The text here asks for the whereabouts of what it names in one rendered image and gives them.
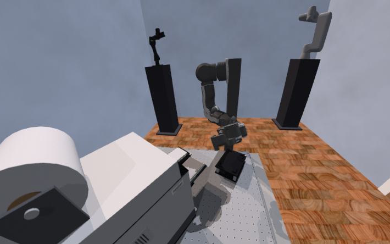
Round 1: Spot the white material roll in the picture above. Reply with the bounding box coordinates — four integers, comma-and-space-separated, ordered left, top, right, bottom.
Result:
0, 126, 88, 215

